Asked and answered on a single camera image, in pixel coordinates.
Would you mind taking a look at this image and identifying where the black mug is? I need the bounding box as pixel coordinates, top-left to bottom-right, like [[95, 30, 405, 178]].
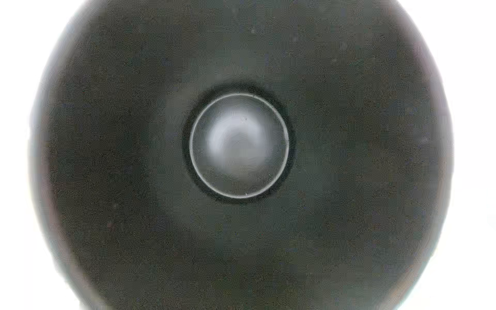
[[29, 1, 453, 309]]

